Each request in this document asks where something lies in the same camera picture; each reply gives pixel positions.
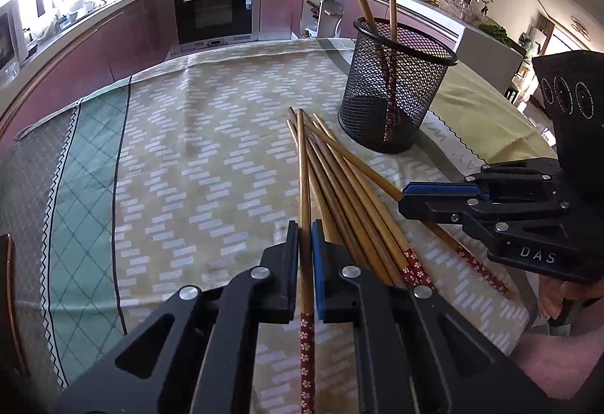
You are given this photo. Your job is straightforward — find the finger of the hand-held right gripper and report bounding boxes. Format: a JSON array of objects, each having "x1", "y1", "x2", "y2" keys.
[
  {"x1": 402, "y1": 159, "x2": 564, "y2": 207},
  {"x1": 398, "y1": 194, "x2": 574, "y2": 254}
]

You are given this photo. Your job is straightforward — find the black mesh utensil holder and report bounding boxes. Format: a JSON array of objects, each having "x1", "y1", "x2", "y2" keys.
[{"x1": 337, "y1": 17, "x2": 459, "y2": 154}]

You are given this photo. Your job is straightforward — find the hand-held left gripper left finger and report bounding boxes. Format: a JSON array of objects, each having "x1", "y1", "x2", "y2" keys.
[{"x1": 54, "y1": 220, "x2": 303, "y2": 414}]

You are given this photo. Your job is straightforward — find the wooden chair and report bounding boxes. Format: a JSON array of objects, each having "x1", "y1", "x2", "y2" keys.
[{"x1": 0, "y1": 234, "x2": 30, "y2": 379}]

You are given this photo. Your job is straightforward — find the pink kitchen base cabinets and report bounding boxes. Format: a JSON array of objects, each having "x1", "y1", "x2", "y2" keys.
[{"x1": 0, "y1": 0, "x2": 461, "y2": 136}]

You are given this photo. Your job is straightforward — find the bunch of wooden chopsticks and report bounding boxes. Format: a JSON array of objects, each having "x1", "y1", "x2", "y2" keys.
[{"x1": 287, "y1": 106, "x2": 517, "y2": 302}]

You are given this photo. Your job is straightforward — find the clear plastic food container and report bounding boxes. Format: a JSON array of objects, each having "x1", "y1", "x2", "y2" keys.
[{"x1": 436, "y1": 0, "x2": 478, "y2": 21}]

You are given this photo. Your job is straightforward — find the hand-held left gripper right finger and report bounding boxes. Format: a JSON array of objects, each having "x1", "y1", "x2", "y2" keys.
[{"x1": 310, "y1": 220, "x2": 553, "y2": 414}]

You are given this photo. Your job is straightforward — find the black built-in oven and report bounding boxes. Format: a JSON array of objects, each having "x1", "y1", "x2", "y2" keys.
[{"x1": 171, "y1": 0, "x2": 256, "y2": 46}]

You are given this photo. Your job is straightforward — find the patterned green yellow tablecloth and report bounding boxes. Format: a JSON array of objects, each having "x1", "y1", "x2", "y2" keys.
[{"x1": 0, "y1": 37, "x2": 560, "y2": 414}]

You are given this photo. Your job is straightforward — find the person's right hand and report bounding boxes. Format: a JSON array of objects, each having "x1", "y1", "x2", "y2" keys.
[{"x1": 537, "y1": 275, "x2": 604, "y2": 325}]

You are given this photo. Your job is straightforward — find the green leafy vegetables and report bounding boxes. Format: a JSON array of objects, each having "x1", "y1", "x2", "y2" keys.
[{"x1": 474, "y1": 20, "x2": 515, "y2": 48}]

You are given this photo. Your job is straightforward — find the person's right forearm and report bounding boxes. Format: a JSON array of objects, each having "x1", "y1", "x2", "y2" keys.
[{"x1": 511, "y1": 322, "x2": 604, "y2": 403}]

